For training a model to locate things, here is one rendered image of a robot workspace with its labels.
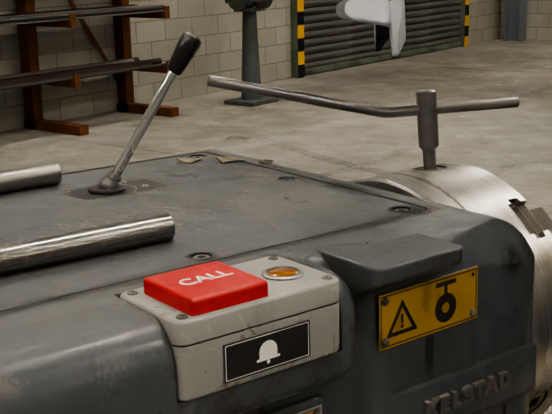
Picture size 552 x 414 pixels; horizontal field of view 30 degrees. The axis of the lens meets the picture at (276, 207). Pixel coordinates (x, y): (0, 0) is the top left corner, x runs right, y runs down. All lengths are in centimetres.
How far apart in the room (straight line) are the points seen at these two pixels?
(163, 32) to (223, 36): 92
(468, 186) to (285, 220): 30
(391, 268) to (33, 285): 25
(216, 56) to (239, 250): 1017
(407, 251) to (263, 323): 15
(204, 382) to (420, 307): 22
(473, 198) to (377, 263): 35
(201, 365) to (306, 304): 9
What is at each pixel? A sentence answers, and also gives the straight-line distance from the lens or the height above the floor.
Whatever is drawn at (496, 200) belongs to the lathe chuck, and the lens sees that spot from 109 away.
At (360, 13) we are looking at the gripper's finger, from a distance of 105.
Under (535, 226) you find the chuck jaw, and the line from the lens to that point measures 111.
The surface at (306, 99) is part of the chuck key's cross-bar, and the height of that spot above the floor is 132.
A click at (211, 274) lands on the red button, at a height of 127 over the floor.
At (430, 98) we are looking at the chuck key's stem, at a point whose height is 131.
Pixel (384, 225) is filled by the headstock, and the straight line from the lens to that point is 84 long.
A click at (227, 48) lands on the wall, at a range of 1105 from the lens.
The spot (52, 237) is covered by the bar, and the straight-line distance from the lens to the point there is 76.
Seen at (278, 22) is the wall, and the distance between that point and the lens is 1174.
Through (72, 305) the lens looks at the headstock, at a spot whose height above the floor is 126.
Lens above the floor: 148
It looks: 14 degrees down
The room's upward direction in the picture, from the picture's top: 1 degrees counter-clockwise
